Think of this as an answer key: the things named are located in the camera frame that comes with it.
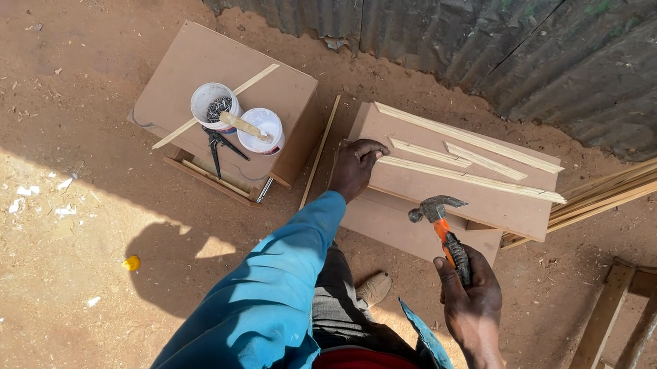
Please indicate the person's left hand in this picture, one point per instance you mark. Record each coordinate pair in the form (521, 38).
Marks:
(352, 169)

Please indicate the person's right hand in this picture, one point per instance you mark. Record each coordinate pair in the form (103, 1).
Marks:
(475, 306)

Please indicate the person's left fingers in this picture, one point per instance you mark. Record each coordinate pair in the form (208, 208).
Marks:
(371, 148)

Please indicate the brown board cabinet with strips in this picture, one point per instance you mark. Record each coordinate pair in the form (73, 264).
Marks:
(427, 189)

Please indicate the thin wooden lath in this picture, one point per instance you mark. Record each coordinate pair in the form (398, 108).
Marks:
(320, 152)

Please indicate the short grooved wooden strip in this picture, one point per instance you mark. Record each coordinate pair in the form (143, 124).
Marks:
(485, 161)
(430, 153)

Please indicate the long grooved wooden strip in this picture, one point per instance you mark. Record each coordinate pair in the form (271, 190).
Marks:
(470, 138)
(471, 179)

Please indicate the white bucket of glue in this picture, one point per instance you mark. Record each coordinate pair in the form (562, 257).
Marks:
(264, 124)

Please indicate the wooden glue stick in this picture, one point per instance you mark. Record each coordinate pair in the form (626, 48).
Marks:
(242, 125)

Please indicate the thin plain wooden strip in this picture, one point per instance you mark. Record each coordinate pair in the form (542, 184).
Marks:
(254, 80)

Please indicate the person's tan shoe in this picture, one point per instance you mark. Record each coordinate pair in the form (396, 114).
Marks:
(373, 287)

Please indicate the black pincers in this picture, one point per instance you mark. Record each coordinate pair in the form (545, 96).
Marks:
(218, 144)

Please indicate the heap of steel nails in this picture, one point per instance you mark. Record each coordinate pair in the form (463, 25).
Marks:
(218, 107)

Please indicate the person's grey trousers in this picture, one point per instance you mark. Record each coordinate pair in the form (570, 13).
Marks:
(339, 309)

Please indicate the white bucket of nails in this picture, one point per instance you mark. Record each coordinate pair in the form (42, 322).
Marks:
(201, 105)

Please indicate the brown board cabinet with buckets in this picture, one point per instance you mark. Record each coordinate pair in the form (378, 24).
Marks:
(191, 82)

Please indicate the person's blue work coat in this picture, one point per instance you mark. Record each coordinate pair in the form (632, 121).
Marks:
(236, 347)

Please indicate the bundle of long wooden strips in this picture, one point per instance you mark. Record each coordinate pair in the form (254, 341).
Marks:
(632, 182)

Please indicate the yellow bottle cap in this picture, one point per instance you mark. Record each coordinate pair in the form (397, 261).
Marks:
(131, 263)

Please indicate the scattered white paper scraps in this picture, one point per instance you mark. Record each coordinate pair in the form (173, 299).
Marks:
(28, 191)

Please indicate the metal drawer rail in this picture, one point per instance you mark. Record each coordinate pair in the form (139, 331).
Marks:
(265, 189)

